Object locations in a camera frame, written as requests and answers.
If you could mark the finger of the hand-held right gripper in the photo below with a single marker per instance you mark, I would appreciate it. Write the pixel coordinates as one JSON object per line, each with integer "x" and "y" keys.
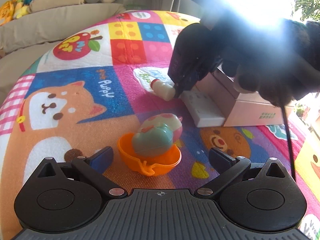
{"x": 183, "y": 88}

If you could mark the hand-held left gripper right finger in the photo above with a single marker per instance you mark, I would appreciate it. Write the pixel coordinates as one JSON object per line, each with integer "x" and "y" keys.
{"x": 220, "y": 158}

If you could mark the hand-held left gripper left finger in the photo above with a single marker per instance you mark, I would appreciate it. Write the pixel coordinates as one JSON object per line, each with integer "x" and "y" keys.
{"x": 102, "y": 156}

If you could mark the small white bottle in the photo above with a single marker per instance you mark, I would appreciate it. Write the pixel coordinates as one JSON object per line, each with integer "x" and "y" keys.
{"x": 162, "y": 90}

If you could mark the pink cardboard box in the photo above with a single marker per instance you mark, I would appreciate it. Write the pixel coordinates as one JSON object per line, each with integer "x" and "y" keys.
{"x": 250, "y": 115}

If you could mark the pastel egg-shaped toy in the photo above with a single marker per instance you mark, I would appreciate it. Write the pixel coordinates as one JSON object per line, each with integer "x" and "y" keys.
{"x": 152, "y": 140}

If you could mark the orange plastic bowl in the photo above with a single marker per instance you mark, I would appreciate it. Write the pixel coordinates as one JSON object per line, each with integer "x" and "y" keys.
{"x": 160, "y": 163}

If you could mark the person's right forearm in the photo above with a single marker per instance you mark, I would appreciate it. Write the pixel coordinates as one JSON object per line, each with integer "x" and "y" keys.
{"x": 280, "y": 60}

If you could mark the white power strip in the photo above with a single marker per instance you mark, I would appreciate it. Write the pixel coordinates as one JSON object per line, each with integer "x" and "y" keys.
{"x": 202, "y": 110}

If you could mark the colourful cartoon play mat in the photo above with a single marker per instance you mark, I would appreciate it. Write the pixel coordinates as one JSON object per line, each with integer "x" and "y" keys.
{"x": 75, "y": 120}

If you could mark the beige sofa cushion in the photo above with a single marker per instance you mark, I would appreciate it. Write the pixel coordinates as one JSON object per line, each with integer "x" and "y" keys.
{"x": 17, "y": 72}
{"x": 50, "y": 27}

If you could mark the green plant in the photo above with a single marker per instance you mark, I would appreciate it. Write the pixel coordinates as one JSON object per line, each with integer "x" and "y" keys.
{"x": 307, "y": 2}

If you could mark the yellow duck plush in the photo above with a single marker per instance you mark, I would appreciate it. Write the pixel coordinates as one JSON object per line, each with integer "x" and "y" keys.
{"x": 20, "y": 7}

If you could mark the orange tiger plush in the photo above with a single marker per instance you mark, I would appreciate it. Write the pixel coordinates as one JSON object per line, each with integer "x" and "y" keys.
{"x": 6, "y": 13}

